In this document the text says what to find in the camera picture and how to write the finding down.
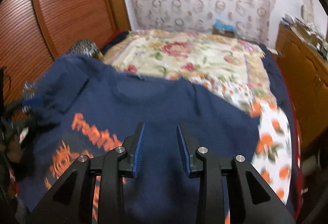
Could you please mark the red cloth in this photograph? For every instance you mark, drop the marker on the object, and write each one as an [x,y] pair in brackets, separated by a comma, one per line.
[297,137]

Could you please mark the cardboard box with blue contents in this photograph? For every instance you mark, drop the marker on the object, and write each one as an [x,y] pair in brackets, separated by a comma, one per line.
[224,28]

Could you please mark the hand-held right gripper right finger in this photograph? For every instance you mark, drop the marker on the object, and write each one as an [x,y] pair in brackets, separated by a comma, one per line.
[184,152]

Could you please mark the white round container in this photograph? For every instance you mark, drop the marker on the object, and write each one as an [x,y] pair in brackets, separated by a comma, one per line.
[310,166]

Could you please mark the navy bed cover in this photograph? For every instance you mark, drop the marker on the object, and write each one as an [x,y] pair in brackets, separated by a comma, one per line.
[278,78]

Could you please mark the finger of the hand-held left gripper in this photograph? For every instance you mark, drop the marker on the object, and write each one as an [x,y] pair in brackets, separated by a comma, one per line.
[18,128]
[32,102]

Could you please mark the white orange-print bed sheet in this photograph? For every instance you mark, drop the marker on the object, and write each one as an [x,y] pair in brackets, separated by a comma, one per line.
[271,142]

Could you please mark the clutter of small bottles and boxes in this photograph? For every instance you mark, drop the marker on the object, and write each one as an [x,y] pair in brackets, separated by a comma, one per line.
[307,29]

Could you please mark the navy sweatshirt with orange print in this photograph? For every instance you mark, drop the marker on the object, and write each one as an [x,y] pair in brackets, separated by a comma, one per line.
[153,101]

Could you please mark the dark patterned folded cloth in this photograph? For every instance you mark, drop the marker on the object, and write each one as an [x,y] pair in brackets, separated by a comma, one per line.
[83,48]

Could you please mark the wooden cabinet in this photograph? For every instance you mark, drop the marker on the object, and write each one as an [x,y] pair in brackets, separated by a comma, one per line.
[302,70]

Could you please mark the wooden louvered wardrobe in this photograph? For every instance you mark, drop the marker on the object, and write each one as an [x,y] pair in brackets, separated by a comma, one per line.
[59,4]

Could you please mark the cream floral blanket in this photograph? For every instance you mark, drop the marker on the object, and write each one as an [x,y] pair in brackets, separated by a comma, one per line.
[194,55]

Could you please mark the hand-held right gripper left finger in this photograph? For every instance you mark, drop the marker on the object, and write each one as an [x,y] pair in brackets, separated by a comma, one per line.
[138,152]

